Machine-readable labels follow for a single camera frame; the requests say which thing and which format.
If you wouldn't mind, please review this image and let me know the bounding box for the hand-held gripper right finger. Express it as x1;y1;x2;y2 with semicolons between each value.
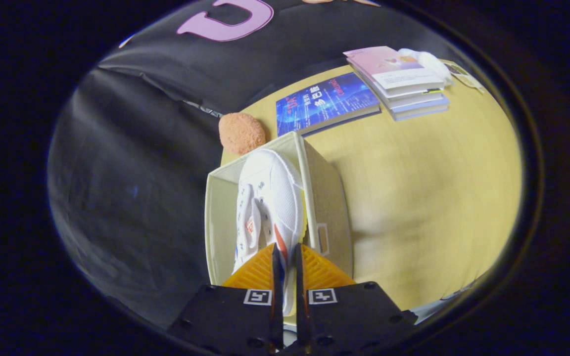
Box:
294;242;419;356

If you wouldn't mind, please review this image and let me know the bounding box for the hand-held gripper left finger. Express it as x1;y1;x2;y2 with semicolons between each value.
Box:
166;242;285;356

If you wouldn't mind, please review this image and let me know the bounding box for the beige fabric storage box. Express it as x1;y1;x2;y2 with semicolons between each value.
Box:
205;131;354;327

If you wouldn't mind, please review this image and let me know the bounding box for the white shoe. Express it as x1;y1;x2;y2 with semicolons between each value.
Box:
232;148;308;317

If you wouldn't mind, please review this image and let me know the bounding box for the orange oval fuzzy pad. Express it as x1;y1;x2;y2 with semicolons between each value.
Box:
218;112;267;157

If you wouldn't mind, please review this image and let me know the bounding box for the blue book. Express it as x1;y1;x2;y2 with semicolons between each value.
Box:
275;72;382;138

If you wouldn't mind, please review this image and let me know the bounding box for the stack of pink books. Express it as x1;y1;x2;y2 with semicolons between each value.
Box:
343;45;451;122

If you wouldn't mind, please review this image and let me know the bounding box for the white crumpled cloth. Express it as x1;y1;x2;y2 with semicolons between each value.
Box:
398;47;455;86

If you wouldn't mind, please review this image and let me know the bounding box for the small printed card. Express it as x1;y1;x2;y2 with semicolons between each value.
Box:
443;60;486;93

